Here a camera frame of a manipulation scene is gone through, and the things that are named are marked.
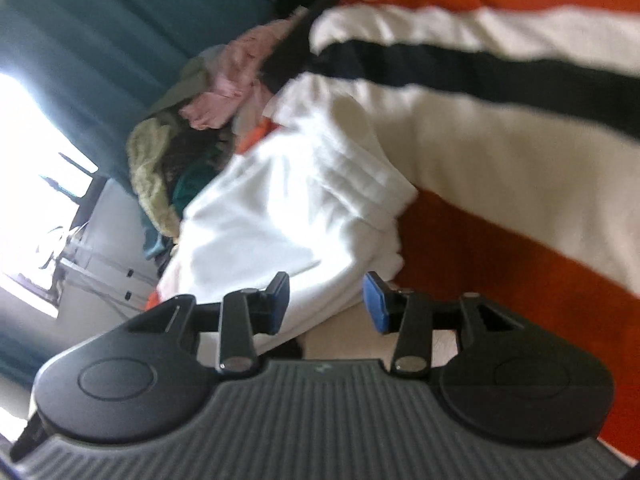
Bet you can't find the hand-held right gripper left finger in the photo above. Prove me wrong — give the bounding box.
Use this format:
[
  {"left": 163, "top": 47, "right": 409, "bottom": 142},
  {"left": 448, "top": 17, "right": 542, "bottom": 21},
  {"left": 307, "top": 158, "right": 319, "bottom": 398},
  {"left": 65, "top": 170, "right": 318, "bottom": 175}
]
[{"left": 125, "top": 271, "right": 291, "bottom": 375}]

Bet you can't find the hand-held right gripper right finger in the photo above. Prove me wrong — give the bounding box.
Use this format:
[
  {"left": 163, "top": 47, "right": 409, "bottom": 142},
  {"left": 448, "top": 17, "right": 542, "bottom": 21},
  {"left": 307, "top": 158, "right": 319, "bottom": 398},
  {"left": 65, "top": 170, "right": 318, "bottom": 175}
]
[{"left": 364, "top": 271, "right": 523, "bottom": 375}]

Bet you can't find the white garment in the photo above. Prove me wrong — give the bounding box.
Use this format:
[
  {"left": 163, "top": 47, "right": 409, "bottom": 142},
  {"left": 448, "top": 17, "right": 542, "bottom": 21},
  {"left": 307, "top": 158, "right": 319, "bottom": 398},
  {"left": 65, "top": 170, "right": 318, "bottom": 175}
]
[{"left": 157, "top": 72, "right": 418, "bottom": 356}]

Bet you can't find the blue garment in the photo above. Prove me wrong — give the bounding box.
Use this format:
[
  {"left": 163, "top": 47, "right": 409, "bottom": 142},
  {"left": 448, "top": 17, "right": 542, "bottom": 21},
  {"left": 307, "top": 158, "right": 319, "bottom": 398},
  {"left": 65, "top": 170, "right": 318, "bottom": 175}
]
[{"left": 142, "top": 220, "right": 173, "bottom": 263}]

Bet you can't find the dark green garment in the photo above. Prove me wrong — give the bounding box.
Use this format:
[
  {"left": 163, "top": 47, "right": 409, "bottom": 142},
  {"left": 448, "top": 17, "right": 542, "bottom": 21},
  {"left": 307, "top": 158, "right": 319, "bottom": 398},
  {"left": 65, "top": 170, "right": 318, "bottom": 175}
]
[{"left": 172, "top": 160, "right": 226, "bottom": 211}]

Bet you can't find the dark brown garment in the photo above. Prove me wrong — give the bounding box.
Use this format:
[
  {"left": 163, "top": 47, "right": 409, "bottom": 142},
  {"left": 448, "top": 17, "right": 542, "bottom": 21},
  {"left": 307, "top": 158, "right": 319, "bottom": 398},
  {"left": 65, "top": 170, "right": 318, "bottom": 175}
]
[{"left": 160, "top": 125, "right": 233, "bottom": 171}]

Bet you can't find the white cabinet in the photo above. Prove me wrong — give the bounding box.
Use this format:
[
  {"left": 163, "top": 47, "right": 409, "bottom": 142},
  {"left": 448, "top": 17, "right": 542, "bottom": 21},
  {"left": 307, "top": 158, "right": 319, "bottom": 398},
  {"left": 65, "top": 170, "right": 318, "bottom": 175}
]
[{"left": 55, "top": 177, "right": 166, "bottom": 321}]

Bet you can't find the fuzzy yellow-green garment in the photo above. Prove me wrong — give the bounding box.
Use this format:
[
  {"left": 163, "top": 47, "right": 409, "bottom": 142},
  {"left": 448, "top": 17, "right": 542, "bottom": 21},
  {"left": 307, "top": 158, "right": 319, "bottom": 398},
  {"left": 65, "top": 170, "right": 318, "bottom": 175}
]
[{"left": 126, "top": 119, "right": 186, "bottom": 238}]

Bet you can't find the orange black striped blanket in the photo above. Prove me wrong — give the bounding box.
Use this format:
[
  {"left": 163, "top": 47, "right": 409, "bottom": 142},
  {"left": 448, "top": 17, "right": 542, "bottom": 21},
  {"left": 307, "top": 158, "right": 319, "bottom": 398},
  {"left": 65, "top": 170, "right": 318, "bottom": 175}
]
[{"left": 145, "top": 0, "right": 640, "bottom": 461}]

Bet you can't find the pink garment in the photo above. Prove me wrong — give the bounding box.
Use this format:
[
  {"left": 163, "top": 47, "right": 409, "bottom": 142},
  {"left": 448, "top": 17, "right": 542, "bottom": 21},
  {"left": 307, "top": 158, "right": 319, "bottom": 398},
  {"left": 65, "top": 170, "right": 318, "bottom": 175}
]
[{"left": 180, "top": 20, "right": 301, "bottom": 131}]

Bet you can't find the olive green garment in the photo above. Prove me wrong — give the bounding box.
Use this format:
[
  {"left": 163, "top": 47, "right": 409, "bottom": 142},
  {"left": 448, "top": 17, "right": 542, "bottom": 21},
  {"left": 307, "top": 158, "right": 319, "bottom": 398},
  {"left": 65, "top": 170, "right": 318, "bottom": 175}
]
[{"left": 147, "top": 50, "right": 231, "bottom": 116}]

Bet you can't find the black cloth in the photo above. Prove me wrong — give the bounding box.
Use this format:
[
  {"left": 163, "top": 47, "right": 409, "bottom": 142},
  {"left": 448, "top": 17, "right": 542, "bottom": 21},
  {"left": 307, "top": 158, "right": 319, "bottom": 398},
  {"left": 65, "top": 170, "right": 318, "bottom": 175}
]
[{"left": 262, "top": 0, "right": 361, "bottom": 93}]

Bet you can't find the bright window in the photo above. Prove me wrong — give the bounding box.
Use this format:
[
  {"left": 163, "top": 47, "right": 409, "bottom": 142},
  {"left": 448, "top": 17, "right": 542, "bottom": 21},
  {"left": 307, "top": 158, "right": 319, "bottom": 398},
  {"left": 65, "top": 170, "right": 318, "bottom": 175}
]
[{"left": 0, "top": 72, "right": 98, "bottom": 318}]

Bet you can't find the teal curtain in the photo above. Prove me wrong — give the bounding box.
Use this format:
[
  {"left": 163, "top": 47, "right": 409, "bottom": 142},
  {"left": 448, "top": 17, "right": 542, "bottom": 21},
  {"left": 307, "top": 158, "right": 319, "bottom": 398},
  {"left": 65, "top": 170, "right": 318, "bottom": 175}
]
[{"left": 0, "top": 0, "right": 281, "bottom": 386}]

